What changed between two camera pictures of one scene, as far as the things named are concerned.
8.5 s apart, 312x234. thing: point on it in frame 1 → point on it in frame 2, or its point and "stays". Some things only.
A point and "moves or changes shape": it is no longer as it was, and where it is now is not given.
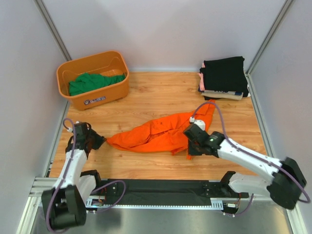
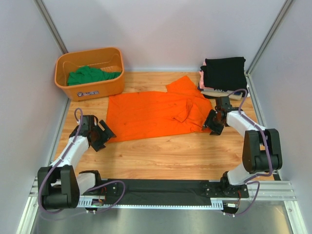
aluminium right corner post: (270, 36) stays
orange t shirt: (165, 132) moves or changes shape
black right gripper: (191, 152) → (207, 124)
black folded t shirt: (225, 74) stays
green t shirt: (88, 82) → (86, 74)
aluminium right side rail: (260, 115) stays
